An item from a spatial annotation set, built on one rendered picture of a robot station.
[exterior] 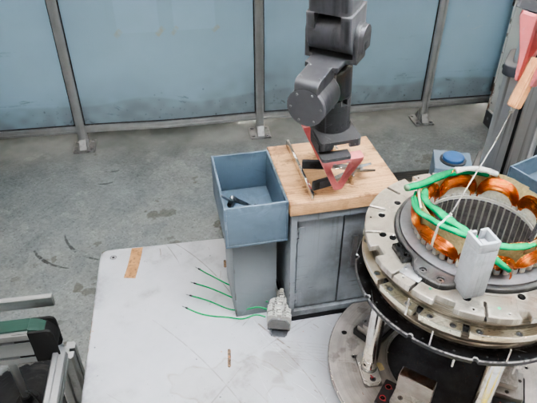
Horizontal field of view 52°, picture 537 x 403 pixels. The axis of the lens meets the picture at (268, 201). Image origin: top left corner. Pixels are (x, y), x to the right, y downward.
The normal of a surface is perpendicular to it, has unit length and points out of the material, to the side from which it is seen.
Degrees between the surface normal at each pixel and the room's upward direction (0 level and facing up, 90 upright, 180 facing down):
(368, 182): 0
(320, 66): 8
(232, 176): 90
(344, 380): 0
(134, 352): 0
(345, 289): 90
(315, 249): 90
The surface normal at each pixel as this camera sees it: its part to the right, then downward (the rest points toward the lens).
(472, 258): -0.97, 0.15
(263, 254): 0.21, 0.58
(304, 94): -0.47, 0.58
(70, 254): 0.00, -0.80
